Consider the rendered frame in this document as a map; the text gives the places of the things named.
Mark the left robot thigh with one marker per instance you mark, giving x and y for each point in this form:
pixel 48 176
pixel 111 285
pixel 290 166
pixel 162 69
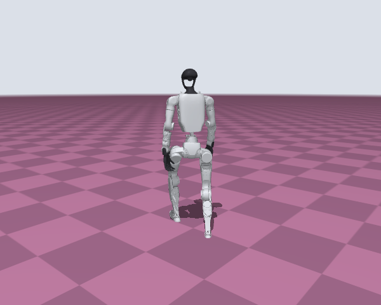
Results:
pixel 176 154

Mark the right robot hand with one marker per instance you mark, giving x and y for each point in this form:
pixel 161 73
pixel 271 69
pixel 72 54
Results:
pixel 210 147

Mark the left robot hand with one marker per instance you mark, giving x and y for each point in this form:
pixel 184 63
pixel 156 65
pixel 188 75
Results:
pixel 167 160

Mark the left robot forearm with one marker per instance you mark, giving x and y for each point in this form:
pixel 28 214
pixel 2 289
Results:
pixel 166 139

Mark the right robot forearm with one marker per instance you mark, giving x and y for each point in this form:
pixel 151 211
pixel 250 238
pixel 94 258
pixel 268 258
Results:
pixel 211 135

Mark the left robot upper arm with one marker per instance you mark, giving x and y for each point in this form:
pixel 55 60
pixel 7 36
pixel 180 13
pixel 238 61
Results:
pixel 170 110

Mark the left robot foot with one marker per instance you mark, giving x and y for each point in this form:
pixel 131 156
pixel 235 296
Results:
pixel 177 219

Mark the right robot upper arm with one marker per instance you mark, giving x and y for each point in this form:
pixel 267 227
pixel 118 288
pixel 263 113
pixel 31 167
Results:
pixel 210 111

